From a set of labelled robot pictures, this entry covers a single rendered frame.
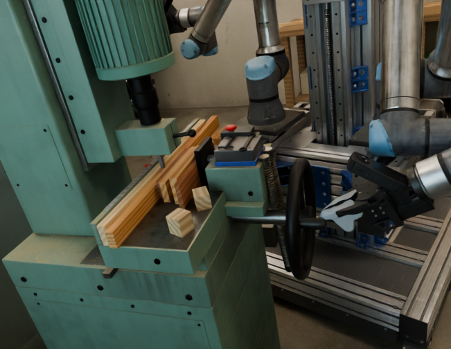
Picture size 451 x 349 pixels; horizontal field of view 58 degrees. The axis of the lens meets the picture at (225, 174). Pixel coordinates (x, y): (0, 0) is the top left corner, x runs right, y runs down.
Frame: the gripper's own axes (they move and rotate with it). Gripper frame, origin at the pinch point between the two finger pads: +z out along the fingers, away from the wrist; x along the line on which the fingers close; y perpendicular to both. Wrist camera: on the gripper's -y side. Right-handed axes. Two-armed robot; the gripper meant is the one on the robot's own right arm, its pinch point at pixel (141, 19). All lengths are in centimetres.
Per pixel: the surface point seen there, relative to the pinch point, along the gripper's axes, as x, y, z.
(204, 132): -58, 23, -51
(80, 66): -89, -12, -44
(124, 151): -88, 11, -46
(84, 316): -113, 45, -35
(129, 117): -80, 5, -44
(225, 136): -76, 13, -68
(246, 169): -85, 17, -76
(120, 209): -104, 15, -54
